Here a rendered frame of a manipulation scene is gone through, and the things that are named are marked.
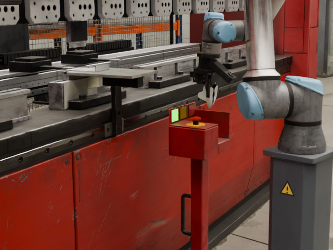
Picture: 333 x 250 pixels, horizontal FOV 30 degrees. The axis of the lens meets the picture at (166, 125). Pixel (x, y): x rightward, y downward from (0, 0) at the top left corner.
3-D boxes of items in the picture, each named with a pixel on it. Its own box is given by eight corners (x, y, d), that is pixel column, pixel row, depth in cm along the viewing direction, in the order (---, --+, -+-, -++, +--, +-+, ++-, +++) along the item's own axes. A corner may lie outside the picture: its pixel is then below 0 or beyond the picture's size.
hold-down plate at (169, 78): (159, 88, 263) (159, 81, 262) (148, 88, 265) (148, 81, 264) (190, 80, 289) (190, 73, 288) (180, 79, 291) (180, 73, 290)
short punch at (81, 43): (71, 48, 218) (70, 21, 216) (66, 48, 219) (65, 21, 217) (87, 46, 227) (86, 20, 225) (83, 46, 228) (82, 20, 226)
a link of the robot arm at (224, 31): (247, 21, 221) (236, 18, 231) (217, 22, 218) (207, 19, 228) (246, 43, 223) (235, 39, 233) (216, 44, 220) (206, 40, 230)
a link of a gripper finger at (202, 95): (198, 106, 244) (200, 83, 242) (212, 108, 241) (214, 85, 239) (194, 107, 242) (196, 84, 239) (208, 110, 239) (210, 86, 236)
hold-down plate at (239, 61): (231, 69, 332) (231, 63, 331) (222, 68, 334) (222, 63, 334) (250, 63, 358) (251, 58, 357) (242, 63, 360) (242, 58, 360)
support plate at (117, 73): (132, 79, 204) (132, 76, 204) (67, 75, 216) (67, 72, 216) (158, 73, 220) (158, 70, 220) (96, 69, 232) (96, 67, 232)
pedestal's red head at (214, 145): (204, 160, 229) (205, 112, 226) (168, 155, 238) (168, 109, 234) (229, 149, 246) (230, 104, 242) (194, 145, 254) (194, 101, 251)
